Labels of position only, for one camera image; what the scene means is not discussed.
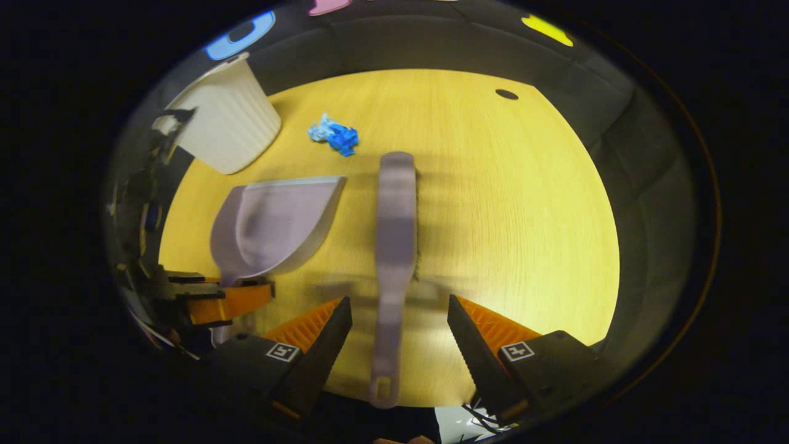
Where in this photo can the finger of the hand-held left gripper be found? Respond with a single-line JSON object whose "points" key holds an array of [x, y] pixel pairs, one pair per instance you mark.
{"points": [[234, 302], [185, 277]]}

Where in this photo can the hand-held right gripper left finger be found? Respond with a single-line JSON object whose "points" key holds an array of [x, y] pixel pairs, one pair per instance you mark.
{"points": [[320, 351]]}

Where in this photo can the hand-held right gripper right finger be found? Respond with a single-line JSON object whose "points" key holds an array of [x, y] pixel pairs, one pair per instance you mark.
{"points": [[478, 357]]}

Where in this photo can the pale pink dustpan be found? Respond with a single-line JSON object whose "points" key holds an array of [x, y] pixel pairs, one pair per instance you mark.
{"points": [[277, 222]]}

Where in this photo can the pale pink small broom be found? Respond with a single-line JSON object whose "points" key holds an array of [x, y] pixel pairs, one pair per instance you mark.
{"points": [[394, 234]]}

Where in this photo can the white ribbed garbage bin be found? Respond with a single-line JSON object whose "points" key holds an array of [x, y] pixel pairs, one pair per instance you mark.
{"points": [[228, 123]]}

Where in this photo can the light blue paper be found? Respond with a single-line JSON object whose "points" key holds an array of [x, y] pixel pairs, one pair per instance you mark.
{"points": [[319, 129]]}

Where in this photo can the dark blue paper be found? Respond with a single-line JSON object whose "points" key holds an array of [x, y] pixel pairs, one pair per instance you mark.
{"points": [[343, 139]]}

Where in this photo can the yellow wooden desktop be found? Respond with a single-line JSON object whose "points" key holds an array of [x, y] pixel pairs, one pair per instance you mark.
{"points": [[524, 216]]}

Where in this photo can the white sheet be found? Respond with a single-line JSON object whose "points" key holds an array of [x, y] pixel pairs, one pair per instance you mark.
{"points": [[453, 425]]}

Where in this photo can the black desk grommet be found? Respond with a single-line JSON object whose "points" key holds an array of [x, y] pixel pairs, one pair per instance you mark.
{"points": [[506, 94]]}

